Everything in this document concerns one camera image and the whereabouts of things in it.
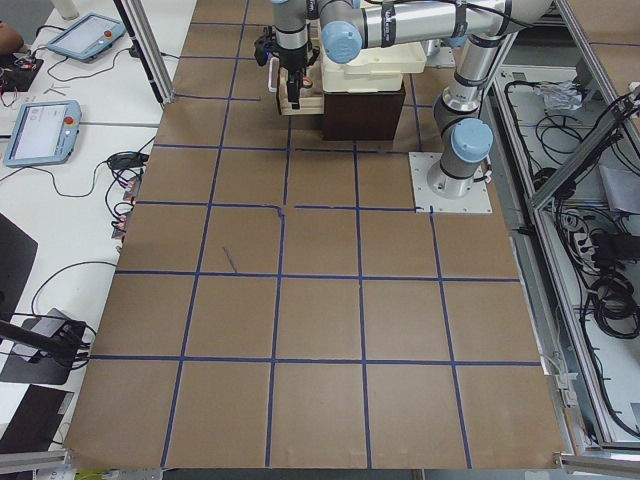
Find blue teach pendant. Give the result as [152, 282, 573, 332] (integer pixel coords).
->
[45, 12, 126, 62]
[3, 100, 82, 168]

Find dark brown drawer cabinet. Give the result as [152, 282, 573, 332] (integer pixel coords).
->
[322, 84, 406, 141]

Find person's hand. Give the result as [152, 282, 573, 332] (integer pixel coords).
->
[0, 21, 24, 56]

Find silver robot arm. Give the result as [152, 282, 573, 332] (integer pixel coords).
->
[254, 1, 550, 119]

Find blue teach pendant far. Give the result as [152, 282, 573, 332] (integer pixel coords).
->
[45, 12, 126, 62]

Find wooden drawer with white handle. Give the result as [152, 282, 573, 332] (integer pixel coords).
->
[267, 56, 324, 116]

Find aluminium frame post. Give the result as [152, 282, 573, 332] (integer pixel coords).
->
[113, 0, 175, 106]

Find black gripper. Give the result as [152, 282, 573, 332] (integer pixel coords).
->
[277, 44, 320, 111]

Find coiled black cables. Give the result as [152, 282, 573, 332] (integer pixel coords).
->
[579, 272, 640, 341]

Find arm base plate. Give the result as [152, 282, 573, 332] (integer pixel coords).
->
[409, 152, 493, 215]

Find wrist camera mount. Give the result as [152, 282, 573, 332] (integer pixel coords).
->
[254, 26, 275, 67]

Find cream plastic box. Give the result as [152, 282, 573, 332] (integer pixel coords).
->
[322, 70, 404, 94]

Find blue teach pendant near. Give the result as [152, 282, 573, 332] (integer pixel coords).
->
[3, 100, 82, 168]

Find cream plastic tray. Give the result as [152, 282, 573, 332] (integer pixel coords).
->
[322, 42, 427, 76]

